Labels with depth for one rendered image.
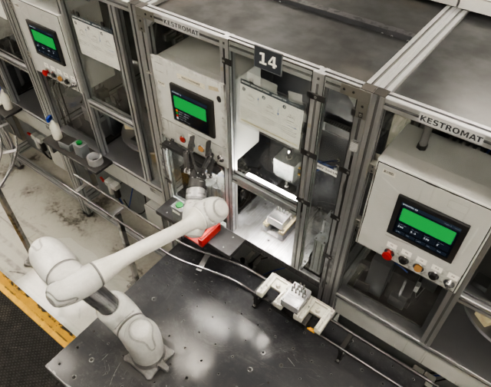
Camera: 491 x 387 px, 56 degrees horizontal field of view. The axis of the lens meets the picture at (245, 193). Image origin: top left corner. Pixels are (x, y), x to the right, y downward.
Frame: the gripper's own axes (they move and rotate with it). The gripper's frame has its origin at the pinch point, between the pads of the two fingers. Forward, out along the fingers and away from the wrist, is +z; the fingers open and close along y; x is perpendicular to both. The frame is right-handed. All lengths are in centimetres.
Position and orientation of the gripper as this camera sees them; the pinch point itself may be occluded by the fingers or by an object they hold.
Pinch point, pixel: (199, 143)
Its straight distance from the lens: 207.5
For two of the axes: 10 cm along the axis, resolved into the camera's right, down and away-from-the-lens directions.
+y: -7.7, -1.8, -6.1
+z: 0.5, -9.7, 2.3
